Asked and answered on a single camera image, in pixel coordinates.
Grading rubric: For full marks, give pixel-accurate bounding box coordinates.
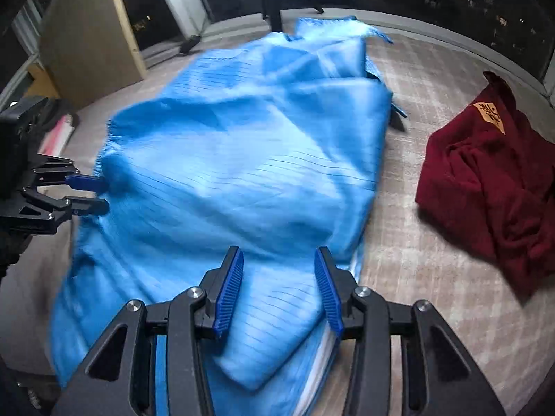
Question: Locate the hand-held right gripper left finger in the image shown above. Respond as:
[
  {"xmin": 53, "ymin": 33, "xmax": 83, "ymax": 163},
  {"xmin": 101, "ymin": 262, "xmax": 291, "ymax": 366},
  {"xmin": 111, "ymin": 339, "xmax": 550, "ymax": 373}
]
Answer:
[{"xmin": 52, "ymin": 245, "xmax": 244, "ymax": 416}]

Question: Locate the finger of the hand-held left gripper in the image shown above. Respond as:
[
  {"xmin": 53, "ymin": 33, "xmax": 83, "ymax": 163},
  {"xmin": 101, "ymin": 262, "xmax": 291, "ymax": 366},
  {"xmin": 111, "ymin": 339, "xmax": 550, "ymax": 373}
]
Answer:
[
  {"xmin": 26, "ymin": 154, "xmax": 108, "ymax": 194},
  {"xmin": 19, "ymin": 185, "xmax": 110, "ymax": 235}
]

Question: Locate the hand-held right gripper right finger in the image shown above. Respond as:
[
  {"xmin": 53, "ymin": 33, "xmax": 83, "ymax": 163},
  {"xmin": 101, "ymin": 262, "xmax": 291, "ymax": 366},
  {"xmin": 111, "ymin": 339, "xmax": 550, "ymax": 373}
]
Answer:
[{"xmin": 314, "ymin": 246, "xmax": 506, "ymax": 416}]

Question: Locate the blue garment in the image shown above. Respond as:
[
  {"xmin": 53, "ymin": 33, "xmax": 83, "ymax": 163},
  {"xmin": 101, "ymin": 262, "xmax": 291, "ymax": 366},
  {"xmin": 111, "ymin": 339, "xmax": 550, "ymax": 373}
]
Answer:
[{"xmin": 50, "ymin": 16, "xmax": 410, "ymax": 416}]

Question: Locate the pink garment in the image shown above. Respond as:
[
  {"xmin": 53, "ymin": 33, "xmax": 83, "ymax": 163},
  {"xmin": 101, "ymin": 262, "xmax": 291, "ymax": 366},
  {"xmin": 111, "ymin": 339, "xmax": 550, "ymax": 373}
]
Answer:
[{"xmin": 41, "ymin": 113, "xmax": 79, "ymax": 157}]

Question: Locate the wooden furniture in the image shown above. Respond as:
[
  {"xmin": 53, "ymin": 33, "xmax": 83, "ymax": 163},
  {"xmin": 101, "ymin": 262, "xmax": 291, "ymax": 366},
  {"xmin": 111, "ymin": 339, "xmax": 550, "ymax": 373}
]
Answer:
[{"xmin": 26, "ymin": 63, "xmax": 59, "ymax": 100}]

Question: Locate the plaid blanket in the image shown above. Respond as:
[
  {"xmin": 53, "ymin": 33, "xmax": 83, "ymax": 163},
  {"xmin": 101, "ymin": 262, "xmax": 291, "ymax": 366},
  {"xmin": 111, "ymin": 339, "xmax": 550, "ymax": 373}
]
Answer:
[{"xmin": 0, "ymin": 6, "xmax": 555, "ymax": 416}]

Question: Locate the wooden board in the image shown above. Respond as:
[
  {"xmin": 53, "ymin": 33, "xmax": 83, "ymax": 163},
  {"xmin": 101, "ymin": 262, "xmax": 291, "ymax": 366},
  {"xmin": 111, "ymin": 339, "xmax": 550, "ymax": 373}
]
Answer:
[{"xmin": 38, "ymin": 0, "xmax": 148, "ymax": 111}]

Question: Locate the dark red garment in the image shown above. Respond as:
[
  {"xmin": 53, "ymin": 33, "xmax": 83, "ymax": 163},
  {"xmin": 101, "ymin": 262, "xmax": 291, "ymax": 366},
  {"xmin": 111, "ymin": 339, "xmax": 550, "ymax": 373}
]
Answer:
[{"xmin": 415, "ymin": 70, "xmax": 555, "ymax": 300}]

